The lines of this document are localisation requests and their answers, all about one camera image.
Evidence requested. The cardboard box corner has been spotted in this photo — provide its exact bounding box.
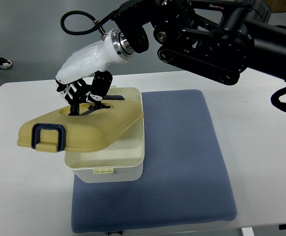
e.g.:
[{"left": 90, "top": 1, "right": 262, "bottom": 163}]
[{"left": 265, "top": 0, "right": 286, "bottom": 13}]

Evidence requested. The white storage box base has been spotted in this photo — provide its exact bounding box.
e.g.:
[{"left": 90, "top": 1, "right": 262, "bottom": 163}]
[{"left": 64, "top": 119, "right": 144, "bottom": 183}]

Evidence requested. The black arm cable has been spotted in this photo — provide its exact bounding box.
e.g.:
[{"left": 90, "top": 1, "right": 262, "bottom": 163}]
[{"left": 60, "top": 10, "right": 114, "bottom": 36}]

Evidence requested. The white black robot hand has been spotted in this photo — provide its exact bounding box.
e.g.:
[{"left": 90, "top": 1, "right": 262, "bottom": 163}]
[{"left": 56, "top": 29, "right": 134, "bottom": 116}]

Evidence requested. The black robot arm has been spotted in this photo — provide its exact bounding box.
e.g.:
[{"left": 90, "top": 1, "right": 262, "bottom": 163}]
[{"left": 112, "top": 0, "right": 286, "bottom": 85}]

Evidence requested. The blue padded mat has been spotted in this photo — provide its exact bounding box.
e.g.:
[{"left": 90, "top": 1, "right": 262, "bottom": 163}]
[{"left": 71, "top": 90, "right": 237, "bottom": 233}]

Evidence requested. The yellow box lid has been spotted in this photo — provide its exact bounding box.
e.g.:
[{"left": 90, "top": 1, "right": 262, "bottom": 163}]
[{"left": 17, "top": 93, "right": 143, "bottom": 152}]

